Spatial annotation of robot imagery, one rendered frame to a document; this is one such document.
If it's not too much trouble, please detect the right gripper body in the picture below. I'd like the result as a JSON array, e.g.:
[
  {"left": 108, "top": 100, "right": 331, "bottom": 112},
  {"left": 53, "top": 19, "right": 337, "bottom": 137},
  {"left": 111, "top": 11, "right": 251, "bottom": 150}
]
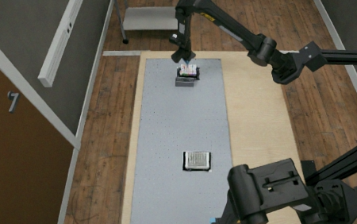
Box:
[{"left": 182, "top": 48, "right": 196, "bottom": 61}]

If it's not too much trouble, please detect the white grid rack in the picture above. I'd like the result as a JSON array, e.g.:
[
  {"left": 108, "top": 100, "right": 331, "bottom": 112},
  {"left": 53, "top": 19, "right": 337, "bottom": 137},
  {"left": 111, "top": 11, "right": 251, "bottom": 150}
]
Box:
[{"left": 186, "top": 152, "right": 209, "bottom": 169}]

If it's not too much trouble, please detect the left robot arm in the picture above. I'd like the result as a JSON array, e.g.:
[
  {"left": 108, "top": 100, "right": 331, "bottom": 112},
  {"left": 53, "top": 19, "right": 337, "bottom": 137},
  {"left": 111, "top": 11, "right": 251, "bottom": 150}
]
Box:
[{"left": 216, "top": 158, "right": 350, "bottom": 224}]

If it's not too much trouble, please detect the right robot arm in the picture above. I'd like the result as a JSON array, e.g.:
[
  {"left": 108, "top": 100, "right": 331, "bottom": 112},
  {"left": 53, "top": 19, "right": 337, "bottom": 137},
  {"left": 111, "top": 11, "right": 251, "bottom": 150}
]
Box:
[{"left": 169, "top": 0, "right": 297, "bottom": 81}]

